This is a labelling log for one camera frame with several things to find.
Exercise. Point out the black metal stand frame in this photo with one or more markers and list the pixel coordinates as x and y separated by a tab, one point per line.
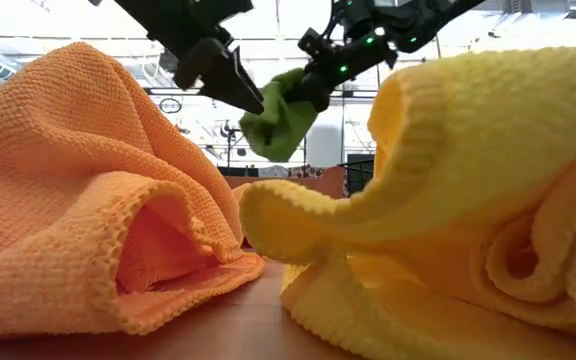
228	150

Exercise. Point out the small orange microfiber towel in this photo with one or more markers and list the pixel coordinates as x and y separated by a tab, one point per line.
68	175

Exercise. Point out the orange plastic basket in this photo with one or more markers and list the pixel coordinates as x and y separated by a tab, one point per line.
318	185

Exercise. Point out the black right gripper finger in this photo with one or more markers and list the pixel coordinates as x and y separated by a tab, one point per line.
313	92

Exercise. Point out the yellow microfiber towel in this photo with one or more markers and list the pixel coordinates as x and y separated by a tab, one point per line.
443	175

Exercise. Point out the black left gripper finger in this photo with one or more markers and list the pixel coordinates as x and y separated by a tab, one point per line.
233	85

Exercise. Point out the green microfiber towel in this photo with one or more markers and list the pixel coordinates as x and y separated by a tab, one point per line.
278	130

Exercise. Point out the white building column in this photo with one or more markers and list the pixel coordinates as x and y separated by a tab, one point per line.
325	145

